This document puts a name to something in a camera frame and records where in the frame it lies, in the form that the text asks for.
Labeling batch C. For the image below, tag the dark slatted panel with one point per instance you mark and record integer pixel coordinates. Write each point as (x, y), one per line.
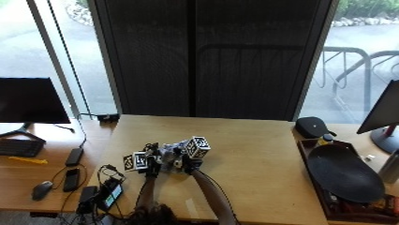
(207, 56)

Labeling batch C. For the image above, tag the smartphone with lit screen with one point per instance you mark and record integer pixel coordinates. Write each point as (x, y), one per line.
(110, 195)

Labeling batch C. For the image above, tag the white marker cube, glove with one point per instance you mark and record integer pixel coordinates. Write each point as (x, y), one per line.
(134, 161)
(197, 146)

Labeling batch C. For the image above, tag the metal bicycle rack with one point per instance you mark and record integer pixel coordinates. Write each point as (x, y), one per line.
(352, 75)

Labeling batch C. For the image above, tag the black oval plate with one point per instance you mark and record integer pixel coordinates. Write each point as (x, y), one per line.
(343, 173)

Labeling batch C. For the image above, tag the black computer monitor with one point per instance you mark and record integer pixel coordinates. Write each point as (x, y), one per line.
(29, 101)

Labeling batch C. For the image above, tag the black power adapter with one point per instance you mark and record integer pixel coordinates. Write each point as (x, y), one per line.
(74, 156)

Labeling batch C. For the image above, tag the person's right hand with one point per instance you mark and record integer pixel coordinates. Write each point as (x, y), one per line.
(189, 163)

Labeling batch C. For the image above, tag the black zip pouch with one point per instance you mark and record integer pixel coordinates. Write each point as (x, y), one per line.
(311, 127)

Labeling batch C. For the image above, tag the small bottle with dark cap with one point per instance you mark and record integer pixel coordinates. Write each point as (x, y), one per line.
(326, 139)

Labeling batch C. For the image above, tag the white marker cube, left glove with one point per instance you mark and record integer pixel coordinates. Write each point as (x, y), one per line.
(134, 161)

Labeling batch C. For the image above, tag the white marker cube, right glove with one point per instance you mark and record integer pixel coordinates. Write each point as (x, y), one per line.
(197, 146)

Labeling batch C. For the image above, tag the black battery pack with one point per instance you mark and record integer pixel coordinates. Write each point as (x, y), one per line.
(86, 198)

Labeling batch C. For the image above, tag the yellow flat tool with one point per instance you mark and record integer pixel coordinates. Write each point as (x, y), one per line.
(28, 160)

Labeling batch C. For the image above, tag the the person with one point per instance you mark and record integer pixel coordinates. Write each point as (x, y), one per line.
(153, 216)

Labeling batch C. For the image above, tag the silver metal bottle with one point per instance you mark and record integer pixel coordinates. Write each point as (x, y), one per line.
(389, 168)

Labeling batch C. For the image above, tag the black smartphone, dark screen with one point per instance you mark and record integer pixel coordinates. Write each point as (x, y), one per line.
(70, 179)

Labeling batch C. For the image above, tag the dark wooden tray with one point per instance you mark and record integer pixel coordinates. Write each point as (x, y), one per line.
(328, 200)

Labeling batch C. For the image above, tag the grey computer mouse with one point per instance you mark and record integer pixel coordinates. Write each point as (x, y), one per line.
(41, 190)

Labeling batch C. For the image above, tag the person's left hand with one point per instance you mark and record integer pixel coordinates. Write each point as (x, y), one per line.
(151, 167)

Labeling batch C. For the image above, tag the grey patterned cloth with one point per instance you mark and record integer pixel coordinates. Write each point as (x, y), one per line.
(170, 154)

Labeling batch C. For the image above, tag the small white clip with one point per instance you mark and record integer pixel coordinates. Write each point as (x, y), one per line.
(368, 157)

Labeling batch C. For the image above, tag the monitor with red-striped stand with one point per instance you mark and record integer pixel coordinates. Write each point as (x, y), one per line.
(383, 112)

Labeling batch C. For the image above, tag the black keyboard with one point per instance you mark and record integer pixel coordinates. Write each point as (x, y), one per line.
(20, 147)

